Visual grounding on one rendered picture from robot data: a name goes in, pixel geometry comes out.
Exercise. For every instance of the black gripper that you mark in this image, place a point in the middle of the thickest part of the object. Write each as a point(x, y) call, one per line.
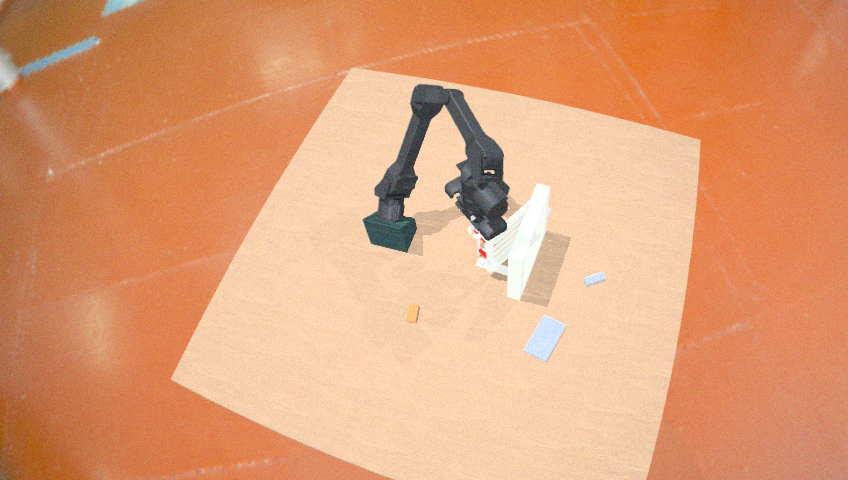
point(488, 229)

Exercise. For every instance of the small yellow block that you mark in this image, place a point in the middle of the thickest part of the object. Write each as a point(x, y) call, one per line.
point(412, 313)

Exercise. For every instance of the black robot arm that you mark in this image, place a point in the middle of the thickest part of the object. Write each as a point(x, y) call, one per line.
point(489, 191)

